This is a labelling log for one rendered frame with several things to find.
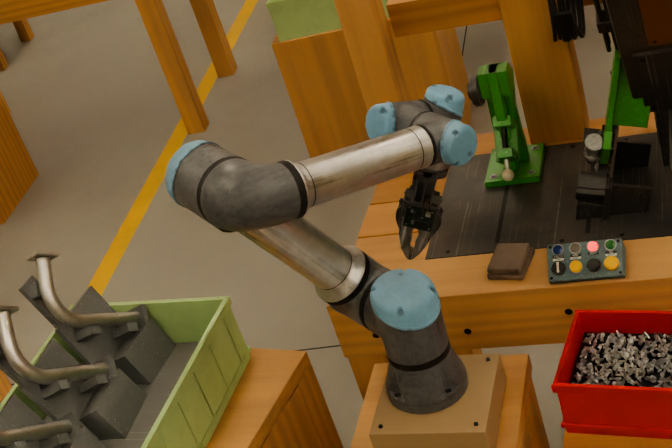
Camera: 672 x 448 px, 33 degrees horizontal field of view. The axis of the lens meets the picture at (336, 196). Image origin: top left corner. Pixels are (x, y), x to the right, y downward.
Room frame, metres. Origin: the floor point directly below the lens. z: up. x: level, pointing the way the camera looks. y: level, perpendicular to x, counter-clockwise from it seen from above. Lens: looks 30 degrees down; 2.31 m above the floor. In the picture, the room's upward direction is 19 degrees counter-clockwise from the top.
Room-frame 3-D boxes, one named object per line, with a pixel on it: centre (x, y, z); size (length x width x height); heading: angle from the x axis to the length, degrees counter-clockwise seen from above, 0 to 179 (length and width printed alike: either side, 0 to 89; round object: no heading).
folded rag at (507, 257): (1.95, -0.30, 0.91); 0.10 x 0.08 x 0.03; 147
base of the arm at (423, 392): (1.65, -0.05, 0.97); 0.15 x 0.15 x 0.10
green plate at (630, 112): (2.03, -0.64, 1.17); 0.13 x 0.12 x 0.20; 67
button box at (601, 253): (1.86, -0.44, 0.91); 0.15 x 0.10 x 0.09; 67
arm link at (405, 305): (1.66, -0.05, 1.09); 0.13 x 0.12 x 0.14; 27
